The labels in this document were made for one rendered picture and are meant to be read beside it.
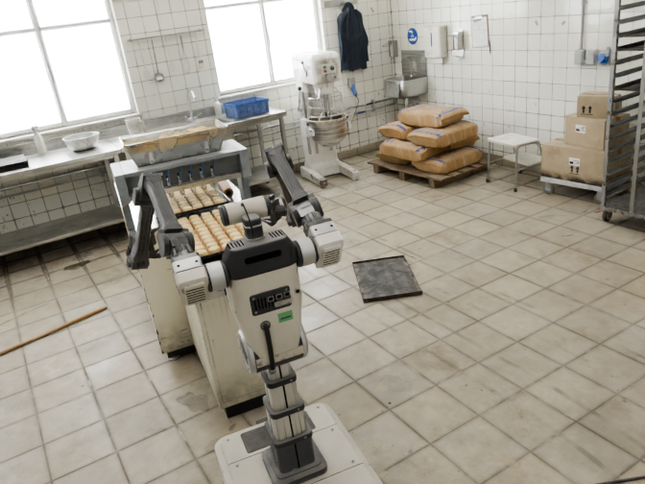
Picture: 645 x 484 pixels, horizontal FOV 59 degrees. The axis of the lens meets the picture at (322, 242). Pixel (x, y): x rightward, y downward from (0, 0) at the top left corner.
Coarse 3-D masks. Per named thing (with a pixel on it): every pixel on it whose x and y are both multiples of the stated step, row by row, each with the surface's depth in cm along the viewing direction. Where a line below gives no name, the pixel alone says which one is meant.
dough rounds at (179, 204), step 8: (208, 184) 355; (176, 192) 348; (200, 192) 342; (208, 192) 342; (216, 192) 338; (176, 200) 338; (184, 200) 332; (192, 200) 330; (200, 200) 334; (208, 200) 326; (216, 200) 324; (224, 200) 329; (176, 208) 318; (184, 208) 316; (192, 208) 321
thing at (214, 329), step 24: (192, 312) 291; (216, 312) 266; (192, 336) 337; (216, 336) 270; (216, 360) 275; (240, 360) 280; (216, 384) 279; (240, 384) 284; (264, 384) 290; (240, 408) 292
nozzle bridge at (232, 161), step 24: (240, 144) 330; (120, 168) 311; (144, 168) 304; (168, 168) 305; (192, 168) 319; (216, 168) 324; (240, 168) 325; (120, 192) 300; (168, 192) 313; (240, 192) 346
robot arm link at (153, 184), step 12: (144, 180) 209; (156, 180) 208; (144, 192) 213; (156, 192) 203; (156, 204) 199; (168, 204) 200; (168, 216) 194; (168, 228) 190; (180, 228) 191; (168, 240) 184; (192, 240) 188; (168, 252) 184
